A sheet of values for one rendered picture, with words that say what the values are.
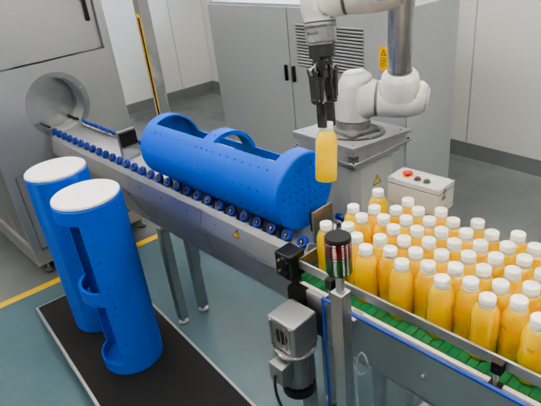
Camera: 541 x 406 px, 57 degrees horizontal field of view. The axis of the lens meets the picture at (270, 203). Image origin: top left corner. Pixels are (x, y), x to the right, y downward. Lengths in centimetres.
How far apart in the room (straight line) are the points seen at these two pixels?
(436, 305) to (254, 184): 73
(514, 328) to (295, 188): 80
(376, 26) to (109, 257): 210
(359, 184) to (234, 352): 111
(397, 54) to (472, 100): 248
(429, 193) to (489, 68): 276
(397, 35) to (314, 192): 70
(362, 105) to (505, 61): 227
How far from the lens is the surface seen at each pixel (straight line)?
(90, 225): 211
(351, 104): 223
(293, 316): 157
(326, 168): 153
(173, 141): 212
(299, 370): 168
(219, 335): 285
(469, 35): 446
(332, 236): 117
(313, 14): 147
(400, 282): 141
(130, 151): 277
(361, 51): 341
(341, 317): 129
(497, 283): 136
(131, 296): 232
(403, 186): 180
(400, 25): 207
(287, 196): 169
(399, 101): 219
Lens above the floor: 188
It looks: 28 degrees down
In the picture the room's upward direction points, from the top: 7 degrees counter-clockwise
